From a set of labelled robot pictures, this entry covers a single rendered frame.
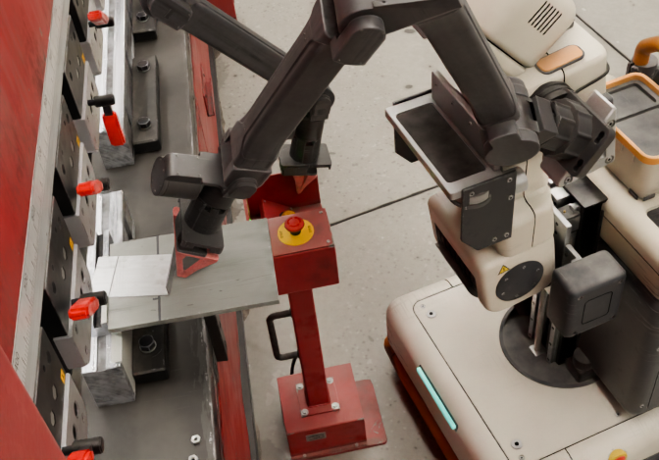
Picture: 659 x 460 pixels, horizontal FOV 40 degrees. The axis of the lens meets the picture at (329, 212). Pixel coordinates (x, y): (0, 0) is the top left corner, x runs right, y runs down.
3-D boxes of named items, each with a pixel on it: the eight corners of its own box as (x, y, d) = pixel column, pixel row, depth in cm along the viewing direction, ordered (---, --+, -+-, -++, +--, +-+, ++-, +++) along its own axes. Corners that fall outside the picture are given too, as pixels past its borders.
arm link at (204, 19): (164, -13, 134) (147, -49, 141) (140, 15, 136) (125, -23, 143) (344, 103, 165) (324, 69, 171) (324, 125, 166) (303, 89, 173)
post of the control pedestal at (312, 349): (329, 404, 227) (308, 263, 188) (309, 408, 226) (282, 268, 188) (326, 386, 231) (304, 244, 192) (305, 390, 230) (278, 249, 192)
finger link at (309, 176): (273, 180, 186) (277, 145, 179) (306, 179, 187) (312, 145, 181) (278, 203, 181) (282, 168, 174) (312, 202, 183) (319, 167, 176)
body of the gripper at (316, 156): (275, 151, 180) (278, 122, 175) (325, 150, 182) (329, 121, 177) (279, 173, 175) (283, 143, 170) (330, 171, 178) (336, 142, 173)
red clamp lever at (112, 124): (127, 146, 143) (112, 97, 136) (102, 150, 143) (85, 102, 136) (128, 138, 144) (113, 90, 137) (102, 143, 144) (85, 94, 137)
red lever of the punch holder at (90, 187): (95, 180, 113) (109, 177, 122) (62, 185, 113) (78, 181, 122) (98, 194, 113) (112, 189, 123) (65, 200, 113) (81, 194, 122)
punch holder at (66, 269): (89, 375, 110) (48, 288, 98) (20, 386, 109) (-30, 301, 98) (93, 281, 120) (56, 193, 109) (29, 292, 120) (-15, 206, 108)
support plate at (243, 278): (279, 303, 139) (278, 299, 138) (109, 333, 138) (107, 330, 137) (267, 221, 151) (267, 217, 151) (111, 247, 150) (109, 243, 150)
